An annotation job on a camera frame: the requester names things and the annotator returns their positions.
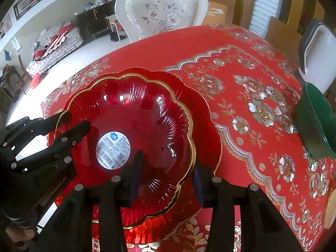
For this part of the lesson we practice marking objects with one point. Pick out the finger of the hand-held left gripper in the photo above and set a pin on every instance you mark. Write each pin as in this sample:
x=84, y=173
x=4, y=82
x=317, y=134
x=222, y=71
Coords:
x=77, y=132
x=60, y=119

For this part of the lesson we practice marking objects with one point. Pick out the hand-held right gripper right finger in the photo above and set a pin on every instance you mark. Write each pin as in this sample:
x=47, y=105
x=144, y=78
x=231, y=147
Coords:
x=198, y=186

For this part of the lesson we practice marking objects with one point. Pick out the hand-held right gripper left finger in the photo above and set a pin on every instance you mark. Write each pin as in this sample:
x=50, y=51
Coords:
x=136, y=178

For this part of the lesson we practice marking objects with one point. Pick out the red gold-rimmed plate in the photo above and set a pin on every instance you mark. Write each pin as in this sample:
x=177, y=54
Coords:
x=204, y=136

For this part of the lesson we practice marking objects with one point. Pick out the red glass scalloped bowl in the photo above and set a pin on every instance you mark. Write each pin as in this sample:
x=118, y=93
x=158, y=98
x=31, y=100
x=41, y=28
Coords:
x=147, y=115

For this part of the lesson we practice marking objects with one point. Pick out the green bowl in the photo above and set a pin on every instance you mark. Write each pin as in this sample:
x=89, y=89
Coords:
x=315, y=120

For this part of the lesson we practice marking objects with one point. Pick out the cream disposable plate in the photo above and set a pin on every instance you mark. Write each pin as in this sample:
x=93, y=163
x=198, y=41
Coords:
x=331, y=212

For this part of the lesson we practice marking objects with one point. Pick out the person's left hand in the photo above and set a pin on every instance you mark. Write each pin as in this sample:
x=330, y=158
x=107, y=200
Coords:
x=19, y=235

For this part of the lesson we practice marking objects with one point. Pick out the dark wooden chair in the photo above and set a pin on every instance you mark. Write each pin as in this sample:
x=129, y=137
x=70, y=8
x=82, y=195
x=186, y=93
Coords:
x=13, y=81

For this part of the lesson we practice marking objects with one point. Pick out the floral covered sofa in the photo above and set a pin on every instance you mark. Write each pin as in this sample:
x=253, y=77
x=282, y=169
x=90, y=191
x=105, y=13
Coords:
x=52, y=50

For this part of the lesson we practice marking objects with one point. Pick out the dark wooden cabinet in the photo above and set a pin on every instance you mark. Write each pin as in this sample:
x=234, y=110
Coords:
x=92, y=23

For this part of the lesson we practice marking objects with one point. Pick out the small white table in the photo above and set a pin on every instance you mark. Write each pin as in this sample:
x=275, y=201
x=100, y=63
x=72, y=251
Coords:
x=113, y=18

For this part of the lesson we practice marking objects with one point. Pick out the red floral tablecloth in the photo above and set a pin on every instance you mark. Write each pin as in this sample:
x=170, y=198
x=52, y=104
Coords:
x=236, y=57

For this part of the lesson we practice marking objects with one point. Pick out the white ornate floral chair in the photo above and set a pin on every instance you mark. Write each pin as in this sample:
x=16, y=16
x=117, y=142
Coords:
x=162, y=13

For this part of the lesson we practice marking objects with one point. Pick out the brown cardboard sheet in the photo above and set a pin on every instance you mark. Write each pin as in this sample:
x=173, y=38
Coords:
x=281, y=36

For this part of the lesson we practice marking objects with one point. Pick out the white electric kettle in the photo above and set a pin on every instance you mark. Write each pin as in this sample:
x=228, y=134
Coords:
x=319, y=57

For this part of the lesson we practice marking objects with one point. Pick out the white slatted panel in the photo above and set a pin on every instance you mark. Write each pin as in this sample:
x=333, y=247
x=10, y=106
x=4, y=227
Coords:
x=265, y=5

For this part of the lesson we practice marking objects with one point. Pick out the white wall paper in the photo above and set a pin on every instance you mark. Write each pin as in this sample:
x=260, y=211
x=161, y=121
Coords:
x=16, y=43

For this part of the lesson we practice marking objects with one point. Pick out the framed wall picture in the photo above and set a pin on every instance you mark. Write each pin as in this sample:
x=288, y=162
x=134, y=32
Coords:
x=5, y=26

